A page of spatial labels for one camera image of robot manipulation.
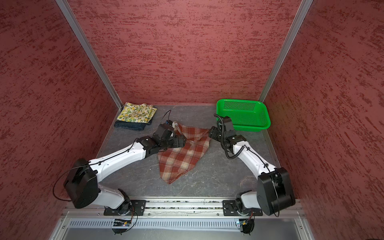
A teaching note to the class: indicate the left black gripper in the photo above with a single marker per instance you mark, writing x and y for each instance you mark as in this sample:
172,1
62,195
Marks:
176,144

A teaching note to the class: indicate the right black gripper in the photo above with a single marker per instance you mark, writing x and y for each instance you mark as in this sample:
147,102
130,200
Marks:
213,132

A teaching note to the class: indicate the reddish brown skirt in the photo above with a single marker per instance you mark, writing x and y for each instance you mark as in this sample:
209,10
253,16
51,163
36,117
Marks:
174,163

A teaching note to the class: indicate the green plastic basket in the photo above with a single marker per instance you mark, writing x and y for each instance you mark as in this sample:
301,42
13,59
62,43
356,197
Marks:
246,115

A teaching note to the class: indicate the yellow floral skirt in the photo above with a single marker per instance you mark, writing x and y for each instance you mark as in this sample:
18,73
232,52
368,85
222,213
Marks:
132,113

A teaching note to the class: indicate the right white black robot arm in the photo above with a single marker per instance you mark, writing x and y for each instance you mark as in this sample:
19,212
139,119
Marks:
274,191

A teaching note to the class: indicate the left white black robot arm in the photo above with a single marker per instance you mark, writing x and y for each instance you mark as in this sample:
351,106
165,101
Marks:
83,183

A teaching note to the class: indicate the right base connector board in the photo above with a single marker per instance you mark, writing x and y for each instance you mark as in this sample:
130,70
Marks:
246,226

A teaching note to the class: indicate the base connector board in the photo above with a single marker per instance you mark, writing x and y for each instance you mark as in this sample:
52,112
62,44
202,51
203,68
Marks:
120,226
246,226

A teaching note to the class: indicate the left base connector board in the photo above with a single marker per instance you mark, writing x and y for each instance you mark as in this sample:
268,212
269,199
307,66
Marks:
120,226

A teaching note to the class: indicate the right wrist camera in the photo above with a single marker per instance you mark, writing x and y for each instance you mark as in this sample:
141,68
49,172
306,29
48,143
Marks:
227,124

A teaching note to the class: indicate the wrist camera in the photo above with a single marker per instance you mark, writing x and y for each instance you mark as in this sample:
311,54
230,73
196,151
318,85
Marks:
227,124
165,131

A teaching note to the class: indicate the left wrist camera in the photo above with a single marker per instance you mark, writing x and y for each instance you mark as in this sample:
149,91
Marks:
165,131

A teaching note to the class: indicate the aluminium front rail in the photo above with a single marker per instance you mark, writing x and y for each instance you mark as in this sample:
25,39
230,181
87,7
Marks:
162,208

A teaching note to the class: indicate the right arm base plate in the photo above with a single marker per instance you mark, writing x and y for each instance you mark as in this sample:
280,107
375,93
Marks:
233,208

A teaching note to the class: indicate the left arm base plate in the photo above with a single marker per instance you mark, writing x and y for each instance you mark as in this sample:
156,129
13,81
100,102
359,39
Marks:
131,208

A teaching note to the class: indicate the slotted cable duct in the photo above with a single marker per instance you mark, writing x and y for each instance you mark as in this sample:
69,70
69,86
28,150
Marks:
167,224

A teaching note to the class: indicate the right aluminium corner post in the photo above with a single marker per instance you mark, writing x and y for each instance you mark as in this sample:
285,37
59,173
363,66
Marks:
290,37

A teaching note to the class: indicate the aluminium corner post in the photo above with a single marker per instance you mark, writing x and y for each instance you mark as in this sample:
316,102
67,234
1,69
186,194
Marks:
290,37
79,33

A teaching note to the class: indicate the left aluminium corner post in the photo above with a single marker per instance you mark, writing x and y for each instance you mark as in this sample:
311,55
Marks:
79,33

